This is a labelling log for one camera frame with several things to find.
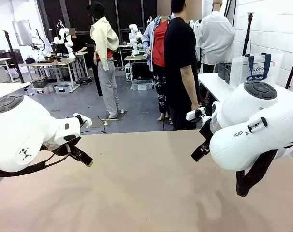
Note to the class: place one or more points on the mannequin with cream jacket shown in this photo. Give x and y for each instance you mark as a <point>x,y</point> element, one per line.
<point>105,48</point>

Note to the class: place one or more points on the black tripod with white head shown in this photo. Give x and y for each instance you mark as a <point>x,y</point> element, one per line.
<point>248,33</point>

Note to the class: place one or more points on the wooden top work desk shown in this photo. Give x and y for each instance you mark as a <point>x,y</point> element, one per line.
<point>49,63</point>

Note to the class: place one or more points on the clear plastic storage bin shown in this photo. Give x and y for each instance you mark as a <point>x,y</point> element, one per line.
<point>142,85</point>
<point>63,88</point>

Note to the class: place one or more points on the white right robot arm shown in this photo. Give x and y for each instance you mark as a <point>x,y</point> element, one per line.
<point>245,113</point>

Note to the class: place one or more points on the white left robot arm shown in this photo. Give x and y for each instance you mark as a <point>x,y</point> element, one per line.
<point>20,125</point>

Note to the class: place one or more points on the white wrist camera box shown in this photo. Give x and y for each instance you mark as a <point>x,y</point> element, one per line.
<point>192,115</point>
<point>86,120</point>

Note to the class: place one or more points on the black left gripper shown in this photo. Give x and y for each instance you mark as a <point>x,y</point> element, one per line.
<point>64,148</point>

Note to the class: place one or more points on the person's right hand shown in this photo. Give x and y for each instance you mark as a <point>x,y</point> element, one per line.
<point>195,106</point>

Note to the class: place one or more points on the small wooden top desk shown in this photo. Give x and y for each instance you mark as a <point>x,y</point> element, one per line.
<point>134,58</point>

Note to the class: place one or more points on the grey mannequin base plate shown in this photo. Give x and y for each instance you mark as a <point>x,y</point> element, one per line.
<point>99,122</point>

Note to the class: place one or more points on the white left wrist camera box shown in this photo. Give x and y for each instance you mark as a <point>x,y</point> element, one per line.
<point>86,120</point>

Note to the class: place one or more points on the white side table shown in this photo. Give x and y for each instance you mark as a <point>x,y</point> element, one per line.
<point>214,84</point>

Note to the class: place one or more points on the seated person in black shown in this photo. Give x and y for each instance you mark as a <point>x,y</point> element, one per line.
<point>77,43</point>

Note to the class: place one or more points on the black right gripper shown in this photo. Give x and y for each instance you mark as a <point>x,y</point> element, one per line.
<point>206,131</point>

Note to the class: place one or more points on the person's right forearm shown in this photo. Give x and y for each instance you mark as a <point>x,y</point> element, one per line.
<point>188,84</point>

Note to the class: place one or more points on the black tripod with pole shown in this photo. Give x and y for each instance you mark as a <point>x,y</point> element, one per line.
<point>13,58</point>

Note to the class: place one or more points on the black equipment case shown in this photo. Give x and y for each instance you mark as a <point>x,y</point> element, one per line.
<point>141,71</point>

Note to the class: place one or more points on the person in red shirt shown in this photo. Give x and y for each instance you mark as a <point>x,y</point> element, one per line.
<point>159,41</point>

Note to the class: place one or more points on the mannequin with white shirt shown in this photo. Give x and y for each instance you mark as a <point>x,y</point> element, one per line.
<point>216,41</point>

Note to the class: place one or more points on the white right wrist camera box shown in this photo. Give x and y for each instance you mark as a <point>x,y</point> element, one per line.
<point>192,115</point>

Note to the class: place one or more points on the person in black shirt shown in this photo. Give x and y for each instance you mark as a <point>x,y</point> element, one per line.
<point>178,60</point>

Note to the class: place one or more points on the white table with rounded edge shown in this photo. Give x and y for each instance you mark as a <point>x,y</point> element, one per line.
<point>4,89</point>

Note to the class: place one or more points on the grey whiteboard panel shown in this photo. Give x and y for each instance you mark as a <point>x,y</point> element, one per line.
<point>22,32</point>

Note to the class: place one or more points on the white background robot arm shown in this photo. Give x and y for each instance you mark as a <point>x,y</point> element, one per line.
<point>60,36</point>
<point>39,42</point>
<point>135,36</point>

